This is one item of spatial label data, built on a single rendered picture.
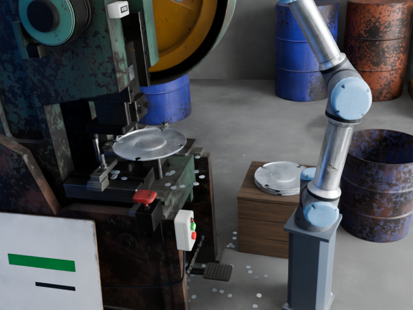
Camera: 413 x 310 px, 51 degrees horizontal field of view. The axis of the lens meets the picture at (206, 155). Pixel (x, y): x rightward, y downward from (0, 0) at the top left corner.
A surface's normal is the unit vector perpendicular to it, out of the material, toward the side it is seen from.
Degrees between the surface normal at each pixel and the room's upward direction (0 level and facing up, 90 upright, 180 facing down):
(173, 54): 90
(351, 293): 0
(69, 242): 78
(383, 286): 0
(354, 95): 83
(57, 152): 90
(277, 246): 90
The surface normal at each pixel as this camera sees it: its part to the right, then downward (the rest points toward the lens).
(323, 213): -0.12, 0.57
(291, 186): -0.07, -0.89
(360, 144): 0.28, 0.39
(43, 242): -0.23, 0.26
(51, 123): 0.97, 0.06
